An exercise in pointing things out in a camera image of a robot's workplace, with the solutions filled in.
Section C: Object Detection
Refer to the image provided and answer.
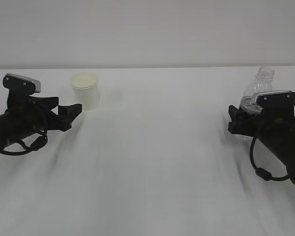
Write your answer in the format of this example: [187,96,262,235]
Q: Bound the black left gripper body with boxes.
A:
[27,98,68,135]

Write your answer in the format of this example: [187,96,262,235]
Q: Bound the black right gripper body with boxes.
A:
[228,114,295,137]

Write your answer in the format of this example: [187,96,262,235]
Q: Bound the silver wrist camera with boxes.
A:
[2,73,41,95]
[251,90,295,108]

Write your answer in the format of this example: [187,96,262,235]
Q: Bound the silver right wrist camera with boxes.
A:
[251,90,295,108]

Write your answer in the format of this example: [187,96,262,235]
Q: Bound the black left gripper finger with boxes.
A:
[56,104,82,129]
[29,96,59,110]

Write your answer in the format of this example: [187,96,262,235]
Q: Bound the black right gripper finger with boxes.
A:
[228,105,251,128]

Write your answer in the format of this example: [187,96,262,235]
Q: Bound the white paper cup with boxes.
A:
[70,72,100,111]

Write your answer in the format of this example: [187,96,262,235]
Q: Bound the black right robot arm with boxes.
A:
[228,105,295,186]

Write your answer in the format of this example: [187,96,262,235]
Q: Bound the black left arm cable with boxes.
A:
[0,104,49,156]

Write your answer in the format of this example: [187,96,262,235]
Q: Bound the clear green-label water bottle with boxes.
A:
[233,66,276,142]

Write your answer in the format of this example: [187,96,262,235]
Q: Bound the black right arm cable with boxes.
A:
[250,118,295,182]

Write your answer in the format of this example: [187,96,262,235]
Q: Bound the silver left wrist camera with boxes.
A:
[2,73,41,95]

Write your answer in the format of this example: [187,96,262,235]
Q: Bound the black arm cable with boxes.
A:
[0,104,49,156]
[250,118,295,182]

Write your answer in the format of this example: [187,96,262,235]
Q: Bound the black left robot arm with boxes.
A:
[0,92,82,156]

